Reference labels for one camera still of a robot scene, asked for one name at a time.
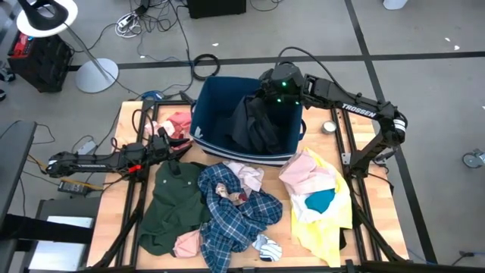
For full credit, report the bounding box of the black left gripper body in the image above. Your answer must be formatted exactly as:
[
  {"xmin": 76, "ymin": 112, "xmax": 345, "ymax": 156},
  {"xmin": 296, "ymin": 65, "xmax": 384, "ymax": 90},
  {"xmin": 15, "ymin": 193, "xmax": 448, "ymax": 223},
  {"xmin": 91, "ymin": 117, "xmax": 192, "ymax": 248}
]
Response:
[{"xmin": 151, "ymin": 127, "xmax": 173, "ymax": 160}]

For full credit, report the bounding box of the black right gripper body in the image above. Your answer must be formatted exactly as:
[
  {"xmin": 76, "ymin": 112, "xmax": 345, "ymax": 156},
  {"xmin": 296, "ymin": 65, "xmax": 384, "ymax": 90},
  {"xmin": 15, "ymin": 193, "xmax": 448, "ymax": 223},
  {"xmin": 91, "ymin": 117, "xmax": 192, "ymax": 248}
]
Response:
[{"xmin": 258, "ymin": 69, "xmax": 283, "ymax": 104}]

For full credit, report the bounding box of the coral pink garment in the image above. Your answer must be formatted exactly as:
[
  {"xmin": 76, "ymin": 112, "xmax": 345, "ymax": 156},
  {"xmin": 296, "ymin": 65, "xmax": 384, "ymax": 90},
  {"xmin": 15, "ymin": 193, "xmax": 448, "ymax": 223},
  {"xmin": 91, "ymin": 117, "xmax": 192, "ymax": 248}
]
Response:
[{"xmin": 143, "ymin": 111, "xmax": 194, "ymax": 151}]

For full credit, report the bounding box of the navy white striped fabric bin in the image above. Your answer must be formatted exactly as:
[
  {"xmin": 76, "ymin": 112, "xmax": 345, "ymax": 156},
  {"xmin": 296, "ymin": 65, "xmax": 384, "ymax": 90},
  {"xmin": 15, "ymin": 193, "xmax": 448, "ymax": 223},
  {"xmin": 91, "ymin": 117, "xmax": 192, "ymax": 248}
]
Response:
[{"xmin": 189, "ymin": 75, "xmax": 307, "ymax": 168}]

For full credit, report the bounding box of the dark green shirt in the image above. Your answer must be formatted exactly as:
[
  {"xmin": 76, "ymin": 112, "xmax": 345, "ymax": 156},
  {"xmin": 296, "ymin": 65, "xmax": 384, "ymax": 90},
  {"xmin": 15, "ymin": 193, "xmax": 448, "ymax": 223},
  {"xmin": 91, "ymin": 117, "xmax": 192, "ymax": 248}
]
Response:
[{"xmin": 136, "ymin": 161, "xmax": 213, "ymax": 257}]

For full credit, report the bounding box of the blue plaid shirt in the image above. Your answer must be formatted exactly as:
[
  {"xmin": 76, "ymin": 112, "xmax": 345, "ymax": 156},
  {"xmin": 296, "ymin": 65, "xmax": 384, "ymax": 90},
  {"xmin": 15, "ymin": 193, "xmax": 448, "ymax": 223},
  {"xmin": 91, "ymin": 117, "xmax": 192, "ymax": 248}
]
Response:
[{"xmin": 196, "ymin": 162, "xmax": 284, "ymax": 273}]

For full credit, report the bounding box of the salmon pink cloth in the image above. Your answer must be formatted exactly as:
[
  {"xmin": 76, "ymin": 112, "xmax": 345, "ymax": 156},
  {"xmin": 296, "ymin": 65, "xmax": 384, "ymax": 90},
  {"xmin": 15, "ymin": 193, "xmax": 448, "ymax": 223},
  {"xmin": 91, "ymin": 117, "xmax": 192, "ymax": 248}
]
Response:
[{"xmin": 173, "ymin": 229, "xmax": 204, "ymax": 259}]

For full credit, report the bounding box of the teal garment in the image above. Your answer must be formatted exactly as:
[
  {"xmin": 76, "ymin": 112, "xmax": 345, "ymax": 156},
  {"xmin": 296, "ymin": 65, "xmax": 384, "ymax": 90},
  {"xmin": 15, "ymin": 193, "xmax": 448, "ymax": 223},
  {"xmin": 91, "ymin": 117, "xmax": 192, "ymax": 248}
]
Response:
[{"xmin": 305, "ymin": 188, "xmax": 337, "ymax": 215}]

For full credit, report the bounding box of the white striped sock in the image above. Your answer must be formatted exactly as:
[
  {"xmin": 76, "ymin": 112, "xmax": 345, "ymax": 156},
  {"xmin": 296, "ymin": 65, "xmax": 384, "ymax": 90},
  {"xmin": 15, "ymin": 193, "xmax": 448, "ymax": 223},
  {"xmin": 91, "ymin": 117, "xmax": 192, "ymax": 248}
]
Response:
[{"xmin": 252, "ymin": 234, "xmax": 283, "ymax": 262}]

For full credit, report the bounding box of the white garment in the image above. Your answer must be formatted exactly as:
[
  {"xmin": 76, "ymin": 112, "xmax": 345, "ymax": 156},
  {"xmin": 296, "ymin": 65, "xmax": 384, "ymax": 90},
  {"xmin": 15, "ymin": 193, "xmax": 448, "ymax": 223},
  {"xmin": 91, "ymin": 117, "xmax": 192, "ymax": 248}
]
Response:
[{"xmin": 291, "ymin": 181, "xmax": 352, "ymax": 224}]

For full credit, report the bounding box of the yellow shirt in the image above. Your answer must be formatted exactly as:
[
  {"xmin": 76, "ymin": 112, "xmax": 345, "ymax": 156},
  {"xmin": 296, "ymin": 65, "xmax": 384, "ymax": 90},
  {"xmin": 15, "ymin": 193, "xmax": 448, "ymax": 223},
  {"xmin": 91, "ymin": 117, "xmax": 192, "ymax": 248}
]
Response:
[{"xmin": 289, "ymin": 146, "xmax": 353, "ymax": 268}]

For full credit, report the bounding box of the silver tape roll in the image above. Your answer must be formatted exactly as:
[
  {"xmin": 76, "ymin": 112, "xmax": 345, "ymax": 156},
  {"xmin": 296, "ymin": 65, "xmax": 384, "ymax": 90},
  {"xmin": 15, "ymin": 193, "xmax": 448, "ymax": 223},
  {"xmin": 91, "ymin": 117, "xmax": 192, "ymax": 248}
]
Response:
[{"xmin": 321, "ymin": 120, "xmax": 338, "ymax": 136}]

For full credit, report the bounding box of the grey power brick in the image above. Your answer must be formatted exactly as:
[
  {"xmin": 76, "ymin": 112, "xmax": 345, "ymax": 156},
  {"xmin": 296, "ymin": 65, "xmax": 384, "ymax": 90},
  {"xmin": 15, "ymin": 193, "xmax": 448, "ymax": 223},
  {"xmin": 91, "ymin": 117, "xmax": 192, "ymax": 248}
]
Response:
[{"xmin": 77, "ymin": 140, "xmax": 98, "ymax": 155}]

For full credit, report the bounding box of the black box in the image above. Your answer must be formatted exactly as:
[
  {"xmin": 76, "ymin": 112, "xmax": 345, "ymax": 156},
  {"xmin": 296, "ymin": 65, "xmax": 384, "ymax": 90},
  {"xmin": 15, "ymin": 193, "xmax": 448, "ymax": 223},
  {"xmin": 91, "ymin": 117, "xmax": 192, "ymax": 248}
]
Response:
[{"xmin": 186, "ymin": 0, "xmax": 247, "ymax": 20}]

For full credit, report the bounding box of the white floor lamp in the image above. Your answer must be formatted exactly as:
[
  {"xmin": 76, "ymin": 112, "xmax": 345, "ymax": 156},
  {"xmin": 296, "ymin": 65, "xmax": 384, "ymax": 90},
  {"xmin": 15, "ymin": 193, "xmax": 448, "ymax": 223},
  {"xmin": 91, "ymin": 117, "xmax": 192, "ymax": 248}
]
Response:
[{"xmin": 15, "ymin": 0, "xmax": 120, "ymax": 94}]

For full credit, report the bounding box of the black power adapter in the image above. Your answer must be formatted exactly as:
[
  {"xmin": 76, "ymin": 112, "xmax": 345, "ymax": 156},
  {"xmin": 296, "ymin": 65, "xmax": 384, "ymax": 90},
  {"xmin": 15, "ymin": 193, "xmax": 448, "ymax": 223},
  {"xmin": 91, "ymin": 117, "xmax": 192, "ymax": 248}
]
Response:
[{"xmin": 57, "ymin": 179, "xmax": 92, "ymax": 197}]

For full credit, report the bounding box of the white power strip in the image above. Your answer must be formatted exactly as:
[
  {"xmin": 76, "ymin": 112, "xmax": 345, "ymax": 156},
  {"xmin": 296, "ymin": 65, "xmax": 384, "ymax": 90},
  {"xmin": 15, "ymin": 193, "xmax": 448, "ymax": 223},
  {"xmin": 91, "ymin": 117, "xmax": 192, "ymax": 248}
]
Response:
[{"xmin": 114, "ymin": 11, "xmax": 143, "ymax": 39}]

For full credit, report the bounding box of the black crate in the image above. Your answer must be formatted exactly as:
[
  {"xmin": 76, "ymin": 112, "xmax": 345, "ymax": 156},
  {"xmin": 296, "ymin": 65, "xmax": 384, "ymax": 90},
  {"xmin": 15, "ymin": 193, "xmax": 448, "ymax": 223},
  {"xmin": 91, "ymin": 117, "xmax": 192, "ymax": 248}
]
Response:
[{"xmin": 7, "ymin": 32, "xmax": 75, "ymax": 94}]

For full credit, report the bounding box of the black flat bar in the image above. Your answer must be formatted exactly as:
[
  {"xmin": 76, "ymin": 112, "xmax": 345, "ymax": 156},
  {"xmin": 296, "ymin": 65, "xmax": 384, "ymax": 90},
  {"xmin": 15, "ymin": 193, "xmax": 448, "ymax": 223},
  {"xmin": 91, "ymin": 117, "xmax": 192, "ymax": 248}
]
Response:
[{"xmin": 0, "ymin": 214, "xmax": 95, "ymax": 246}]

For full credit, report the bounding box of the black desk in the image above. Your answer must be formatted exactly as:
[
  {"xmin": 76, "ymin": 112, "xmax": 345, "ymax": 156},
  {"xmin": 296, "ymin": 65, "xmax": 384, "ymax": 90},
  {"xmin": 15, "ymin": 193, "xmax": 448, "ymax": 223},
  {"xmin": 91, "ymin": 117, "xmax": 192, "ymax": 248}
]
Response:
[{"xmin": 0, "ymin": 120, "xmax": 38, "ymax": 224}]

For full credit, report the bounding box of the white container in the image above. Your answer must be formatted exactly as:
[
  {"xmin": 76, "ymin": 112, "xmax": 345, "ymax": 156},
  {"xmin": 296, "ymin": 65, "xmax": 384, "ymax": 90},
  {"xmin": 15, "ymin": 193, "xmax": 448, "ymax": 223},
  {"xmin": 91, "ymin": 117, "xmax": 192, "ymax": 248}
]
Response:
[{"xmin": 382, "ymin": 0, "xmax": 409, "ymax": 11}]

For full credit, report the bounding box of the red box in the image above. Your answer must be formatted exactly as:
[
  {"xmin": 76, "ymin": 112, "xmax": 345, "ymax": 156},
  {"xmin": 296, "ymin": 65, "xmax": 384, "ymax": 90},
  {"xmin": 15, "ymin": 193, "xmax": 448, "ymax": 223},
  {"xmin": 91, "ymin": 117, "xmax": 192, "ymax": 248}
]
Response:
[{"xmin": 11, "ymin": 32, "xmax": 36, "ymax": 58}]

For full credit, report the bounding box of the grey caster wheel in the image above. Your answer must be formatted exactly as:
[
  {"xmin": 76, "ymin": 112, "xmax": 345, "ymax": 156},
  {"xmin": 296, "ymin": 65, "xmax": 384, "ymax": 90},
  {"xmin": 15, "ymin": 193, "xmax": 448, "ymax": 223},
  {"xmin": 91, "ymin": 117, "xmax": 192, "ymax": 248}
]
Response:
[{"xmin": 462, "ymin": 148, "xmax": 485, "ymax": 170}]

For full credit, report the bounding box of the blue cable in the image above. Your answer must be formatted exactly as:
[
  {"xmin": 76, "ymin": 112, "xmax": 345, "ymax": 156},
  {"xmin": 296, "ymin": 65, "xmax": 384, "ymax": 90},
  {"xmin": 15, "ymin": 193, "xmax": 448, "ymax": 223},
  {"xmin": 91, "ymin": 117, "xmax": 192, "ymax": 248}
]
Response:
[{"xmin": 142, "ymin": 89, "xmax": 164, "ymax": 102}]

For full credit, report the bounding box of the coiled black cable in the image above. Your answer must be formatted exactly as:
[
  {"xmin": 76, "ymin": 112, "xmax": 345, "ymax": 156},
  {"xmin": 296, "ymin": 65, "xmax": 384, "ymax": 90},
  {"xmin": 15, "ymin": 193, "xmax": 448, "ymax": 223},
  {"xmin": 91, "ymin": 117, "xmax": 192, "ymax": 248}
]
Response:
[{"xmin": 192, "ymin": 52, "xmax": 221, "ymax": 81}]

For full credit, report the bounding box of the black aluminium frame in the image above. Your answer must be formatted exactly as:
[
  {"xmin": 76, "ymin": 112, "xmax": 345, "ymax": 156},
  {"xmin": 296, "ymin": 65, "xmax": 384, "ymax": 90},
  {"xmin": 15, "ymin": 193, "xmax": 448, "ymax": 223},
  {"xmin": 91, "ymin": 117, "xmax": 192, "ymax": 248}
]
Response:
[{"xmin": 86, "ymin": 96, "xmax": 485, "ymax": 273}]

